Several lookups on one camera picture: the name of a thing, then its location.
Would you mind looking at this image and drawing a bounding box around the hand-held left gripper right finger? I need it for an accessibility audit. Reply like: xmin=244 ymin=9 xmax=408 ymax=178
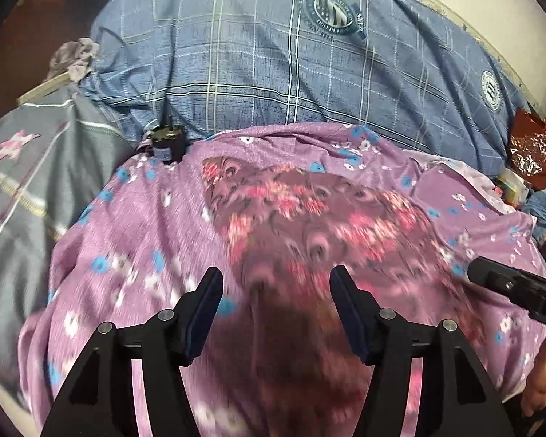
xmin=329 ymin=266 xmax=516 ymax=437

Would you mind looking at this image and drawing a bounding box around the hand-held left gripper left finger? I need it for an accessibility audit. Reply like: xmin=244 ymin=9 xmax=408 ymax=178
xmin=41 ymin=267 xmax=225 ymax=437

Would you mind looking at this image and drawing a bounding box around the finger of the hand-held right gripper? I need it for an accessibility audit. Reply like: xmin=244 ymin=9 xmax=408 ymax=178
xmin=466 ymin=256 xmax=546 ymax=325

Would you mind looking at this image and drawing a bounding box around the maroon floral garment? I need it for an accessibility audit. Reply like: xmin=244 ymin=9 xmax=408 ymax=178
xmin=202 ymin=155 xmax=478 ymax=437

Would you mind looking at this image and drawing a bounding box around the person's right hand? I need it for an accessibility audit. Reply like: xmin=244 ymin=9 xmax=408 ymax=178
xmin=521 ymin=334 xmax=546 ymax=420

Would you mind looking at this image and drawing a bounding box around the purple floral cloth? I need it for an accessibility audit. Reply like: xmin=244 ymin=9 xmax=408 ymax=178
xmin=17 ymin=123 xmax=546 ymax=437

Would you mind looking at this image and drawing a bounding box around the pile of small packets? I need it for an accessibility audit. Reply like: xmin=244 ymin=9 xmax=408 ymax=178
xmin=496 ymin=166 xmax=535 ymax=208

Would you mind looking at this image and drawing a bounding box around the red foil packet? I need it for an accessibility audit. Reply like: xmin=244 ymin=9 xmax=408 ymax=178
xmin=507 ymin=108 xmax=546 ymax=191

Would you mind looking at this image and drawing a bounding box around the small black bottle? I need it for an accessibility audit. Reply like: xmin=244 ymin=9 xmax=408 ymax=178
xmin=146 ymin=118 xmax=186 ymax=164

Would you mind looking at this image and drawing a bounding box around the grey striped quilt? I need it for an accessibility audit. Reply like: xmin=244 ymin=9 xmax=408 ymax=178
xmin=0 ymin=84 xmax=139 ymax=378

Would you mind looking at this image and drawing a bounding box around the blue plaid quilt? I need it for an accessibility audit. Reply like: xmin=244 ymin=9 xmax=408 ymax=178
xmin=79 ymin=0 xmax=533 ymax=178

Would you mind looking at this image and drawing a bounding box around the beige flat box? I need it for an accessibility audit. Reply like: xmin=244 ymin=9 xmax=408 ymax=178
xmin=17 ymin=71 xmax=76 ymax=105

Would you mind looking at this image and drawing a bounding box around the crumpled grey lilac cloth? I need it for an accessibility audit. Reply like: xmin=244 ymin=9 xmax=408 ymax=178
xmin=45 ymin=36 xmax=102 ymax=83

